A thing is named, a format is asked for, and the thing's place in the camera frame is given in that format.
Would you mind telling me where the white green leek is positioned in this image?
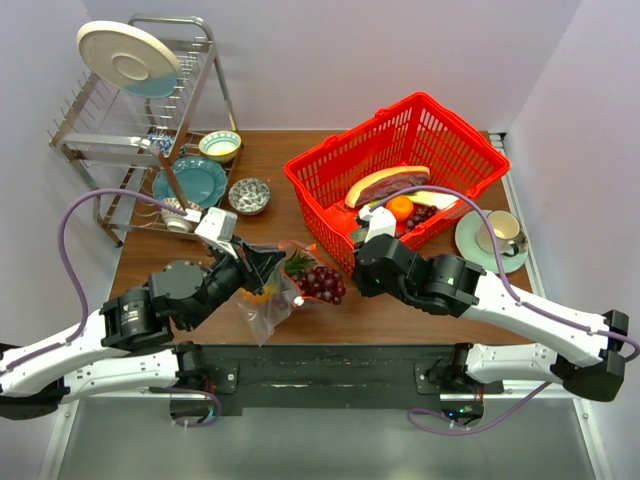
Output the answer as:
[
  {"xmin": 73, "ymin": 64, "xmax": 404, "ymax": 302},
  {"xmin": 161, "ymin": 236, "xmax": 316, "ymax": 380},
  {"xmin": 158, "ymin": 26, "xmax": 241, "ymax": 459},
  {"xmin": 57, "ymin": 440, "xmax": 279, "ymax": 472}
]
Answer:
[{"xmin": 389, "ymin": 190, "xmax": 458, "ymax": 212}]

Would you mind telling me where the aluminium frame rail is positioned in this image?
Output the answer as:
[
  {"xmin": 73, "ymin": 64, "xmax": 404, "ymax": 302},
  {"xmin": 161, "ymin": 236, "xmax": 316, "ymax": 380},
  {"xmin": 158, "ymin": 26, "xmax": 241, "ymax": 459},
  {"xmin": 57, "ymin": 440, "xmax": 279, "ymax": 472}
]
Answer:
[{"xmin": 488, "ymin": 132, "xmax": 615, "ymax": 479}]

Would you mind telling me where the black white patterned bowl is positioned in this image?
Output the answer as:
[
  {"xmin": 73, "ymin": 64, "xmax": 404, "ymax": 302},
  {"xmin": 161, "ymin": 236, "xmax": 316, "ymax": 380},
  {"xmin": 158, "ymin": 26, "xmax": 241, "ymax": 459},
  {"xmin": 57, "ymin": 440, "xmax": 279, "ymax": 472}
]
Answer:
[{"xmin": 228, "ymin": 178, "xmax": 271, "ymax": 216}]

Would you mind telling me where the mint green saucer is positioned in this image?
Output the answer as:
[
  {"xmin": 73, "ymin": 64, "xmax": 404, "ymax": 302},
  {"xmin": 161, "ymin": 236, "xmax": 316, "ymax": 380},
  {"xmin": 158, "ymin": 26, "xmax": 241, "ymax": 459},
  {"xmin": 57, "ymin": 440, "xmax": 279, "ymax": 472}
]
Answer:
[{"xmin": 455, "ymin": 211, "xmax": 529, "ymax": 273}]

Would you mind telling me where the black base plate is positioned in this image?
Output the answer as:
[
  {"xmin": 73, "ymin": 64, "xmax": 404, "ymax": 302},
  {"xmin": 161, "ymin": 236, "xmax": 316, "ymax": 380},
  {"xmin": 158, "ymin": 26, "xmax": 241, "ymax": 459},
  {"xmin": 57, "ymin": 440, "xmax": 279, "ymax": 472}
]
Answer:
[{"xmin": 172, "ymin": 342, "xmax": 504, "ymax": 416}]

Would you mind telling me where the purple grape bunch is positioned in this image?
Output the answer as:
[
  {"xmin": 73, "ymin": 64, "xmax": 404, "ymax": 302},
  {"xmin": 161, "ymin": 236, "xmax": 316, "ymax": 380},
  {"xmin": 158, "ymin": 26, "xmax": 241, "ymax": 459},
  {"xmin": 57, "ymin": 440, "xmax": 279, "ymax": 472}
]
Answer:
[
  {"xmin": 396, "ymin": 205, "xmax": 439, "ymax": 237},
  {"xmin": 292, "ymin": 266, "xmax": 346, "ymax": 305}
]

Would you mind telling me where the metal dish rack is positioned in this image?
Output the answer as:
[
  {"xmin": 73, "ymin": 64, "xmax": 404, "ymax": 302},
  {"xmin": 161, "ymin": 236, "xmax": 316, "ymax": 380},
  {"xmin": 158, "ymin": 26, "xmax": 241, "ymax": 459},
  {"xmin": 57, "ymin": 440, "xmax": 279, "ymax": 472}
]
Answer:
[{"xmin": 50, "ymin": 14, "xmax": 238, "ymax": 246}]

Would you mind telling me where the clear zip top bag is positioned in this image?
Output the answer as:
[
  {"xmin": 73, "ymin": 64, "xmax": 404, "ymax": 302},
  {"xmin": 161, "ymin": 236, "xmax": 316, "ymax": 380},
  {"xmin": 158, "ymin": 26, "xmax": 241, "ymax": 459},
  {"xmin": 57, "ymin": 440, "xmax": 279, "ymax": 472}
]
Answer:
[{"xmin": 236, "ymin": 240, "xmax": 346, "ymax": 345}]

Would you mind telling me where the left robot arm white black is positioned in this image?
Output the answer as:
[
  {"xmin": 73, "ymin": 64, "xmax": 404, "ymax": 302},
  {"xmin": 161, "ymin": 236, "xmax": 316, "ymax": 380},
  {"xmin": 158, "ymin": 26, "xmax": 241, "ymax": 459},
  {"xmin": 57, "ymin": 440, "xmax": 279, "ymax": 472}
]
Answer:
[{"xmin": 1, "ymin": 240, "xmax": 285, "ymax": 420}]

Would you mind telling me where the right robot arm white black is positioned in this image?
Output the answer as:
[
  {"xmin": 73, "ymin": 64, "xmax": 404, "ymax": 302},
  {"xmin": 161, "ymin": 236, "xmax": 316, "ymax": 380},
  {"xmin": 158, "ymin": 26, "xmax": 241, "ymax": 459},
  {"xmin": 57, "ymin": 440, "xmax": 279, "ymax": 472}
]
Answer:
[{"xmin": 353, "ymin": 235, "xmax": 629, "ymax": 402}]

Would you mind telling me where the small toy pineapple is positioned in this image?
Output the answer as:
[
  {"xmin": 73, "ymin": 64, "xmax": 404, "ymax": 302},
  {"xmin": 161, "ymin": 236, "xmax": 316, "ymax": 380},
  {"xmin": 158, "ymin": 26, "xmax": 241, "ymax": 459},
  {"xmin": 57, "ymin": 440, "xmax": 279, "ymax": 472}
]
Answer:
[{"xmin": 240, "ymin": 249, "xmax": 317, "ymax": 307}]

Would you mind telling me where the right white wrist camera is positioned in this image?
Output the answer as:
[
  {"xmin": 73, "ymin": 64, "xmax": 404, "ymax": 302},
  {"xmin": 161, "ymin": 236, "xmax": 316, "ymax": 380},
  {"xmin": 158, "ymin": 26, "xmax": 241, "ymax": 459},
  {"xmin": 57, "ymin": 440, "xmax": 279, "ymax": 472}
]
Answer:
[{"xmin": 349, "ymin": 206, "xmax": 396, "ymax": 245}]

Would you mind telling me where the orange fruit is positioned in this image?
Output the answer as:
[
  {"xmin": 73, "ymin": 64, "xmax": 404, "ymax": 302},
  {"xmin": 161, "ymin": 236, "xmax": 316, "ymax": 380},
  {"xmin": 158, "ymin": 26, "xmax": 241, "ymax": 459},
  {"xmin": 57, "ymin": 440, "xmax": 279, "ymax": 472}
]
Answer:
[{"xmin": 385, "ymin": 195, "xmax": 414, "ymax": 222}]

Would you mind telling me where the teal scalloped plate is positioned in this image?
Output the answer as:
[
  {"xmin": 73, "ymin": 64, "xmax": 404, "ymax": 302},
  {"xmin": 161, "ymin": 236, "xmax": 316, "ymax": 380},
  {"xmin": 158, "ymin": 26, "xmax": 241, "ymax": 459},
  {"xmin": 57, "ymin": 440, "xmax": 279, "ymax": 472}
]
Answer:
[{"xmin": 172, "ymin": 156, "xmax": 227, "ymax": 209}]

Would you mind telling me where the large white blue plate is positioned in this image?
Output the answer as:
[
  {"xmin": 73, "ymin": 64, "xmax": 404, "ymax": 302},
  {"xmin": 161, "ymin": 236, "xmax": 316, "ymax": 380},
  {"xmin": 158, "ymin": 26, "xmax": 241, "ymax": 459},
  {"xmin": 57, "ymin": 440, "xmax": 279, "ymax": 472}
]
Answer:
[{"xmin": 76, "ymin": 21, "xmax": 182, "ymax": 98}]

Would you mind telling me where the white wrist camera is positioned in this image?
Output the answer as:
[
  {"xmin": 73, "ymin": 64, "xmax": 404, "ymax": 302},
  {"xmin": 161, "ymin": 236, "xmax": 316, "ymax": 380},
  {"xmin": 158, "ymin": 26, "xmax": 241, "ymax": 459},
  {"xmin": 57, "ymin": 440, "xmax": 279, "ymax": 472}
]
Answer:
[
  {"xmin": 349, "ymin": 206, "xmax": 396, "ymax": 245},
  {"xmin": 195, "ymin": 207, "xmax": 237, "ymax": 258}
]

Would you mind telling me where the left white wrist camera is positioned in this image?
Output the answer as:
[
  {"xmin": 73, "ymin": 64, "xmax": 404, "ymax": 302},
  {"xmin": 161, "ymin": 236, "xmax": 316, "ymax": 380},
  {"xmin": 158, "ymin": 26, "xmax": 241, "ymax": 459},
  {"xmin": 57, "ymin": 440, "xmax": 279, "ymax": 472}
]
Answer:
[{"xmin": 195, "ymin": 207, "xmax": 237, "ymax": 258}]

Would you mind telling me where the red plastic shopping basket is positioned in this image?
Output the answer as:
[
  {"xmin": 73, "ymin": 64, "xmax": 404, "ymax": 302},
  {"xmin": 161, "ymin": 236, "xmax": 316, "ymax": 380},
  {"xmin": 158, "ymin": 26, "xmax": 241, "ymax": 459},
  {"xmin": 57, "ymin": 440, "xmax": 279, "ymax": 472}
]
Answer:
[{"xmin": 284, "ymin": 92, "xmax": 510, "ymax": 273}]

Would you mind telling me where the blue patterned dish in rack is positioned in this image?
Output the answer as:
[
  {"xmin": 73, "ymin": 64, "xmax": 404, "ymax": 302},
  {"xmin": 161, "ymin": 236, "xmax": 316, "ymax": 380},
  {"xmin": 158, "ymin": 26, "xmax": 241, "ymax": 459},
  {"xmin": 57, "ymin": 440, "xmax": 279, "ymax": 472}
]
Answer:
[{"xmin": 147, "ymin": 129, "xmax": 177, "ymax": 158}]

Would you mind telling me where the yellow rimmed teal bowl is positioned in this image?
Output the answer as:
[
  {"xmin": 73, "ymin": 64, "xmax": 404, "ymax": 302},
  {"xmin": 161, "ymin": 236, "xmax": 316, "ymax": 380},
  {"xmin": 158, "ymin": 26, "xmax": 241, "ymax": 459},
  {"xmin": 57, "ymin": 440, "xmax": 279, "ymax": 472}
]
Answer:
[{"xmin": 198, "ymin": 130, "xmax": 242, "ymax": 164}]

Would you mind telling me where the cream enamel mug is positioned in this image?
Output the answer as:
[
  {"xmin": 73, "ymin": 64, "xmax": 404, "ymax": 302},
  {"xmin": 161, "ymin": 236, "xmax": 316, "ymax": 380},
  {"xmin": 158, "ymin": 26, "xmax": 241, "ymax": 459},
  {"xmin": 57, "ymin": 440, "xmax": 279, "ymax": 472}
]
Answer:
[{"xmin": 475, "ymin": 211, "xmax": 529, "ymax": 258}]

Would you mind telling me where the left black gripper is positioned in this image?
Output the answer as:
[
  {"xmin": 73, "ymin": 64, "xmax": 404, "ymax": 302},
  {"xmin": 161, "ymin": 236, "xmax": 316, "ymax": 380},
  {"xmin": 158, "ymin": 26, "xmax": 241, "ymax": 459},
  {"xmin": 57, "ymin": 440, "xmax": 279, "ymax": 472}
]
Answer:
[{"xmin": 186, "ymin": 234, "xmax": 288, "ymax": 330}]

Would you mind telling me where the patterned bowl in rack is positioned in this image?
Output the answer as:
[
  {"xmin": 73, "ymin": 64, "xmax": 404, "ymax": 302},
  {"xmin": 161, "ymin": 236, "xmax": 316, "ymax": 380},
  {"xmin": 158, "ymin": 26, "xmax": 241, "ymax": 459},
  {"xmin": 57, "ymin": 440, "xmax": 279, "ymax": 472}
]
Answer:
[{"xmin": 161, "ymin": 201, "xmax": 203, "ymax": 233}]

